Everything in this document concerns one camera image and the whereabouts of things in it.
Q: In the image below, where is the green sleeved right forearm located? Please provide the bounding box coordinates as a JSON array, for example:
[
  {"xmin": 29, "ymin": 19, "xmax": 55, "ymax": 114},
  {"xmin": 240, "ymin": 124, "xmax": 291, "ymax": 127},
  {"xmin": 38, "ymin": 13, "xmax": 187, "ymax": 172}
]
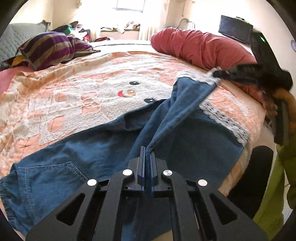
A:
[{"xmin": 253, "ymin": 130, "xmax": 295, "ymax": 240}]

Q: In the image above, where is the person's right hand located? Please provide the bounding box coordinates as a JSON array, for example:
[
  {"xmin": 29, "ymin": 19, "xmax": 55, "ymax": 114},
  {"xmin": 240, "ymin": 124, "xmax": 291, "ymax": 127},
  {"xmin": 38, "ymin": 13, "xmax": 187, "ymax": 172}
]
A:
[{"xmin": 263, "ymin": 88, "xmax": 295, "ymax": 122}]

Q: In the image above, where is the red rolled bolster pillow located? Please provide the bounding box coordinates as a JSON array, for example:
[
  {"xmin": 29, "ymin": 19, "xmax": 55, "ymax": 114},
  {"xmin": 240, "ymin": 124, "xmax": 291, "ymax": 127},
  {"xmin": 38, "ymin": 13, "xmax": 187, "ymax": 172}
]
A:
[{"xmin": 150, "ymin": 27, "xmax": 270, "ymax": 110}]

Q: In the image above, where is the black flat screen television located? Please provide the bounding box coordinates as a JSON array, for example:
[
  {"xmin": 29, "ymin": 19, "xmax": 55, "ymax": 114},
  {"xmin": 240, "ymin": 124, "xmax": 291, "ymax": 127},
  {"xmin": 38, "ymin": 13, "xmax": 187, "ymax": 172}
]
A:
[{"xmin": 218, "ymin": 15, "xmax": 253, "ymax": 45}]

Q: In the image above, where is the white window curtain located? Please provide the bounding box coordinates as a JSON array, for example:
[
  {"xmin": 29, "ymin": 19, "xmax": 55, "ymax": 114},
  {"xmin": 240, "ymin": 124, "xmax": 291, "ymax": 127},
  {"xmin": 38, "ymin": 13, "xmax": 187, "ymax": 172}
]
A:
[{"xmin": 138, "ymin": 0, "xmax": 170, "ymax": 41}]

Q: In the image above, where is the orange white fluffy blanket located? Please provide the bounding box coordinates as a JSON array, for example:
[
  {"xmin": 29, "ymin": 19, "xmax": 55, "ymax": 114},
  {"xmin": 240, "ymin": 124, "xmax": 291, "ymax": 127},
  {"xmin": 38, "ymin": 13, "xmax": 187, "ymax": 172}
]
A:
[{"xmin": 0, "ymin": 45, "xmax": 266, "ymax": 197}]

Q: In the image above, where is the clothes pile near window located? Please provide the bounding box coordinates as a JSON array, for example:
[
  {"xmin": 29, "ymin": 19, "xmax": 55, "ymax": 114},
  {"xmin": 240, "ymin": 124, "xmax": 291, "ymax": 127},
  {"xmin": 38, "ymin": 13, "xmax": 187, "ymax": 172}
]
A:
[{"xmin": 52, "ymin": 21, "xmax": 140, "ymax": 42}]

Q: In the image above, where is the pink quilted pillow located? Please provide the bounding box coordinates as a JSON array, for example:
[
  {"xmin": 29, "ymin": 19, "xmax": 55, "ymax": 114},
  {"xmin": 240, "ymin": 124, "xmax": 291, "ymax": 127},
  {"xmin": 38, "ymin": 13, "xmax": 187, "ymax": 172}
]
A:
[{"xmin": 0, "ymin": 66, "xmax": 34, "ymax": 94}]

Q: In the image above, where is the purple striped cushion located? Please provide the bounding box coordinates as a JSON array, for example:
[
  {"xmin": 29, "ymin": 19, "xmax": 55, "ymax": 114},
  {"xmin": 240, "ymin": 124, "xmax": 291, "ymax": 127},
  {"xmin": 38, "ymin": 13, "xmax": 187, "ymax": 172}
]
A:
[{"xmin": 1, "ymin": 31, "xmax": 99, "ymax": 71}]

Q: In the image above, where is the grey quilted headboard cover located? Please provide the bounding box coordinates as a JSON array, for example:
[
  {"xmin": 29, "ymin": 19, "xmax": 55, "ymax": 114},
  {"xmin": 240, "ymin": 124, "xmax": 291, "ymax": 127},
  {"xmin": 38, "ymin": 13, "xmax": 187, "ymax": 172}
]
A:
[{"xmin": 1, "ymin": 20, "xmax": 51, "ymax": 63}]

